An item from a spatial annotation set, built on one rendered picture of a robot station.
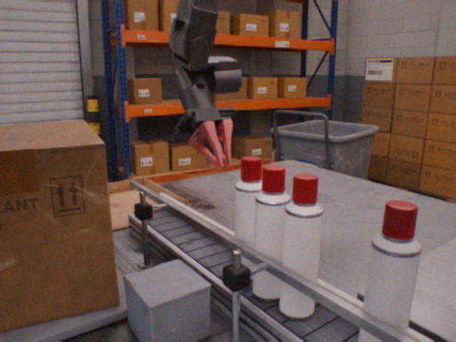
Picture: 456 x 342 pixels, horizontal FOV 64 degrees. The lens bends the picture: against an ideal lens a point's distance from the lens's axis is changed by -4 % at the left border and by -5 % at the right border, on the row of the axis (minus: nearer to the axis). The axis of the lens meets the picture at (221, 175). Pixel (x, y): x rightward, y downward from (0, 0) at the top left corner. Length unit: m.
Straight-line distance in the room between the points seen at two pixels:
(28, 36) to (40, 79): 0.43
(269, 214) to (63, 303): 0.34
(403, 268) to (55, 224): 0.45
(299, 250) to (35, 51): 4.00
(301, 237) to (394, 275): 0.14
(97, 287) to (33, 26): 3.85
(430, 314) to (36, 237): 0.58
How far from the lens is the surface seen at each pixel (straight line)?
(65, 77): 4.34
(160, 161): 4.02
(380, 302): 0.45
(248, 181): 0.59
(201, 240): 0.80
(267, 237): 0.55
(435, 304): 0.67
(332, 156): 2.73
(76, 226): 0.59
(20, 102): 4.33
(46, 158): 0.56
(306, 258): 0.52
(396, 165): 4.12
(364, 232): 1.02
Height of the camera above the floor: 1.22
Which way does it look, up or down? 15 degrees down
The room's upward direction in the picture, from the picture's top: straight up
